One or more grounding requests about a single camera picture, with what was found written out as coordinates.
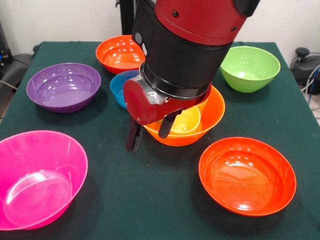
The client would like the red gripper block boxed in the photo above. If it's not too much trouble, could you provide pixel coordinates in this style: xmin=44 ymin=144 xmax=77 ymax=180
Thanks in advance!
xmin=122 ymin=79 xmax=213 ymax=152

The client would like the yellow plastic cup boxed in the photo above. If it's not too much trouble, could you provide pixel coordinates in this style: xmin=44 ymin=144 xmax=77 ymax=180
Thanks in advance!
xmin=171 ymin=106 xmax=202 ymax=135

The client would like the orange plastic cup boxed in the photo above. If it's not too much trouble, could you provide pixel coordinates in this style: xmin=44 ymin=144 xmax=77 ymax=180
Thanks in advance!
xmin=196 ymin=97 xmax=209 ymax=114

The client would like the orange plastic bowl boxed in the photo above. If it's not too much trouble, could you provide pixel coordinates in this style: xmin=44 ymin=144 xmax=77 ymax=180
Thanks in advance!
xmin=143 ymin=86 xmax=226 ymax=147

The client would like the black computer tower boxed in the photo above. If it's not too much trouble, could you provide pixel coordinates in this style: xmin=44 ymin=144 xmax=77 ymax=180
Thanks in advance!
xmin=0 ymin=19 xmax=13 ymax=73

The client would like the blue plastic bowl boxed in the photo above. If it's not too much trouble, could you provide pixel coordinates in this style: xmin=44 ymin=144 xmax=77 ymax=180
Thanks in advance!
xmin=109 ymin=70 xmax=140 ymax=109

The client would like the red plastic bowl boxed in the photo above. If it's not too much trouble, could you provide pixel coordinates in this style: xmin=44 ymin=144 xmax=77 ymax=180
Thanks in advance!
xmin=198 ymin=136 xmax=297 ymax=217
xmin=95 ymin=34 xmax=146 ymax=75

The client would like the purple plastic bowl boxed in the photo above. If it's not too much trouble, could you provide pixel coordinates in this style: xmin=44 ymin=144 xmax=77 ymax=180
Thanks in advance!
xmin=26 ymin=62 xmax=102 ymax=114

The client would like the dark green table cloth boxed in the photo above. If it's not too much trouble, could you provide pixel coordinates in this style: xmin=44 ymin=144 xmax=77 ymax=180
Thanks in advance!
xmin=0 ymin=41 xmax=320 ymax=240

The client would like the pink plastic bowl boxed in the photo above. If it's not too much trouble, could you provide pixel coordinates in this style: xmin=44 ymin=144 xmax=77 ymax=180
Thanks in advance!
xmin=0 ymin=130 xmax=89 ymax=231

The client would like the green plastic bowl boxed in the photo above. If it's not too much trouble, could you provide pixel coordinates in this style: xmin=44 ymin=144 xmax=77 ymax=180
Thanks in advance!
xmin=219 ymin=45 xmax=281 ymax=94

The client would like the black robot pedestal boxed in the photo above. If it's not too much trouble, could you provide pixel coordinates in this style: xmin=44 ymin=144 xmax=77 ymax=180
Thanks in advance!
xmin=116 ymin=0 xmax=138 ymax=36

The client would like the grey cable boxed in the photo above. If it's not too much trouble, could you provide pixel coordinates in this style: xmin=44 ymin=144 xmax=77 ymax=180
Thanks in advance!
xmin=0 ymin=79 xmax=19 ymax=91

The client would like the blue cable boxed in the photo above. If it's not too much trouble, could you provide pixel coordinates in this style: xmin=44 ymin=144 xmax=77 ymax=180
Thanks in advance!
xmin=306 ymin=63 xmax=320 ymax=96

